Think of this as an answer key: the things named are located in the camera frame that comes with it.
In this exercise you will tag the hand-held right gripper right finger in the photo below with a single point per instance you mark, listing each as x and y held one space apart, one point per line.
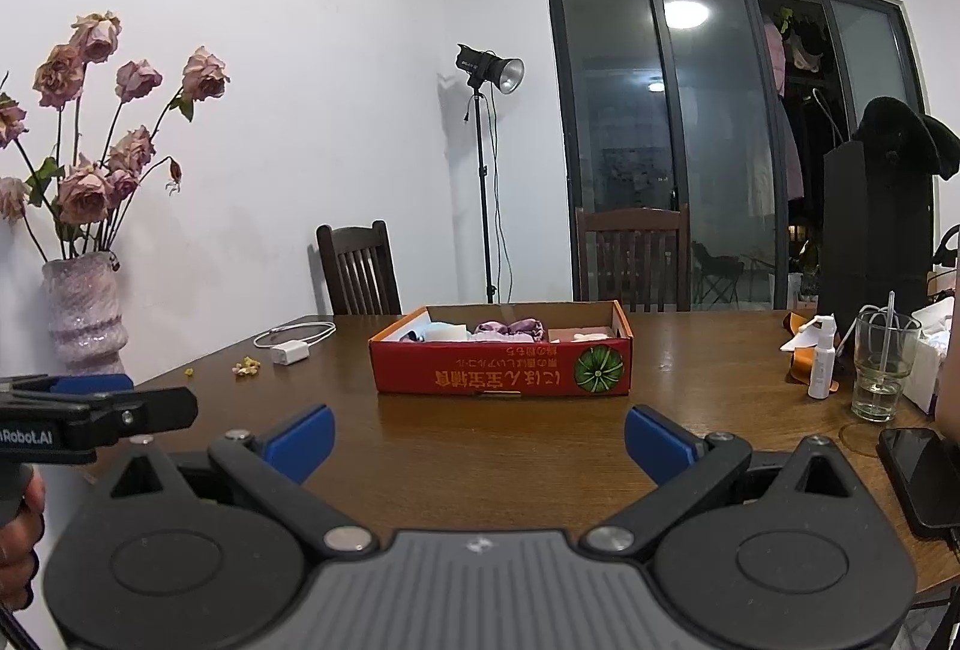
660 444

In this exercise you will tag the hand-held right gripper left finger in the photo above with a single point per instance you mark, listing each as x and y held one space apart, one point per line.
300 440

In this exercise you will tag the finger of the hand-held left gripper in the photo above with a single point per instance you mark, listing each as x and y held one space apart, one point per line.
82 384
150 410

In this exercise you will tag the yellow and white plush toy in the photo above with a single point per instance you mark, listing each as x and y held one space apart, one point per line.
592 337

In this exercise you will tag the purple satin scrunchie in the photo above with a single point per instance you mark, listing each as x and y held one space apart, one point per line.
487 328
523 327

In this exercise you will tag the white foam wedge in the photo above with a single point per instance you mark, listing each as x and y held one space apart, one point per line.
446 333

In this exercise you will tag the red cardboard box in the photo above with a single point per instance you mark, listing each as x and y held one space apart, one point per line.
487 372

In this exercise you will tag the person's left hand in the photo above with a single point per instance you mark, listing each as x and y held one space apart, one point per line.
19 545

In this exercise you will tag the pink ceramic vase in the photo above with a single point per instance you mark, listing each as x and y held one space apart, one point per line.
82 320

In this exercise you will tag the white power adapter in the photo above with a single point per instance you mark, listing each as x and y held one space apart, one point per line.
290 354

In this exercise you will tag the yellow flower crumbs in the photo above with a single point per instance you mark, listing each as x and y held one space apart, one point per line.
246 367

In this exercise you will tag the orange foil wrapper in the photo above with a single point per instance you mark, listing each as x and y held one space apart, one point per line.
799 369

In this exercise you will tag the dark wooden chair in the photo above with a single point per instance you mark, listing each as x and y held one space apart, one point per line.
634 260
360 271

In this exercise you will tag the white spray bottle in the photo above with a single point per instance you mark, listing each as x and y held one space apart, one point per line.
821 365

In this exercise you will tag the bunch of dried pink roses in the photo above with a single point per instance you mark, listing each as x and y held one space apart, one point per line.
82 192

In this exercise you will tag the clear drinking glass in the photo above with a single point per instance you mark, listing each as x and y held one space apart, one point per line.
877 395

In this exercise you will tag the clear stirring rod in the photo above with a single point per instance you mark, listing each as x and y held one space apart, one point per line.
889 320

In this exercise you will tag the black phone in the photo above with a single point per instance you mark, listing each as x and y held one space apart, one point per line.
919 477

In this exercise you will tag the white tissue pack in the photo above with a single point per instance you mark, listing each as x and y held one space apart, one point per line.
930 350

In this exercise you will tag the sliding glass door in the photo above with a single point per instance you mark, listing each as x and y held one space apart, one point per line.
615 95

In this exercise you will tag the black furry garment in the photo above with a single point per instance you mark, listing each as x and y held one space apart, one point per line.
900 128

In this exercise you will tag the pink hanging garment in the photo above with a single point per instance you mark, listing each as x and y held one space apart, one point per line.
775 57

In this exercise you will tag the studio light on stand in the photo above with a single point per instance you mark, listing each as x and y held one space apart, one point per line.
495 71

